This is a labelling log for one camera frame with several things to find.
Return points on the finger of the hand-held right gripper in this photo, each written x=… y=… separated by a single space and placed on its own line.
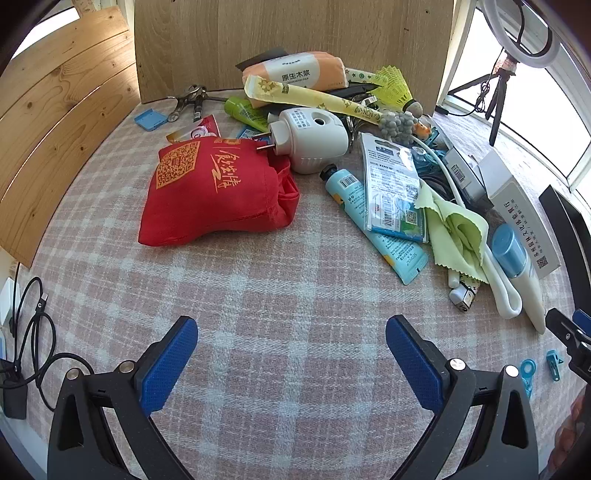
x=582 y=321
x=561 y=323

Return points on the black power strip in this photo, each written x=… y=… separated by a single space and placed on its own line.
x=442 y=110

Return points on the red cloth bag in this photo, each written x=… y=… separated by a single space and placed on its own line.
x=207 y=194

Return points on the green tube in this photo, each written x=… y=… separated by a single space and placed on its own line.
x=244 y=113

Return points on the blue blister pack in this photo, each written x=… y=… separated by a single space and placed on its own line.
x=390 y=184

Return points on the black power adapter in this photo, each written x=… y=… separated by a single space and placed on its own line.
x=14 y=399

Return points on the white power strip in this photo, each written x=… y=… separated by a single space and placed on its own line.
x=7 y=304

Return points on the red white snack packet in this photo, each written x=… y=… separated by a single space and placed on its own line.
x=198 y=131

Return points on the orange small toy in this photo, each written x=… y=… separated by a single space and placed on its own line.
x=424 y=128

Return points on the black tray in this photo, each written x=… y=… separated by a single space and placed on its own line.
x=565 y=212

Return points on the green cleaning cloth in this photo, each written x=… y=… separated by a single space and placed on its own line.
x=455 y=235

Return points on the small lighter packet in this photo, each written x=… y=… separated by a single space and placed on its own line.
x=464 y=295

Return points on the small blue clip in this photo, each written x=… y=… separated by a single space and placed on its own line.
x=527 y=371
x=554 y=364

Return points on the grey small box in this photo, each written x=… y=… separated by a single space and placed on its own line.
x=461 y=173

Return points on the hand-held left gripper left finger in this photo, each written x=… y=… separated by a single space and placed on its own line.
x=168 y=364

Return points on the wooden slat panel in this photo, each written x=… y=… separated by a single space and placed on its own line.
x=60 y=120

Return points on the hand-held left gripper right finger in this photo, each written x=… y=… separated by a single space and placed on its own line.
x=411 y=364

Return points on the blue clothes peg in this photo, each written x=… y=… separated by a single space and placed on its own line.
x=425 y=161

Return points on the pink plaid tablecloth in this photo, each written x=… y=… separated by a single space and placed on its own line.
x=277 y=286

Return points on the light blue hand cream tube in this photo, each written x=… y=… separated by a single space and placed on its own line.
x=360 y=210

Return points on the white sunscreen tube blue cap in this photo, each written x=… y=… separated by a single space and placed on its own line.
x=519 y=272

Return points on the yellow patterned long packet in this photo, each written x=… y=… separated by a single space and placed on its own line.
x=304 y=97

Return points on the orange tissue pack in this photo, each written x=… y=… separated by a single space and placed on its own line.
x=295 y=69

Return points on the black tripod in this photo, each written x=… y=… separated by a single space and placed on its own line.
x=498 y=92

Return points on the yellow shuttlecock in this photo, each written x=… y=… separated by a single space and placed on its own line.
x=395 y=87

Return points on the white printed box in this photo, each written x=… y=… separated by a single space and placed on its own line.
x=524 y=221

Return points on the light wooden board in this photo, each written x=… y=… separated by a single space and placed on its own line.
x=277 y=32

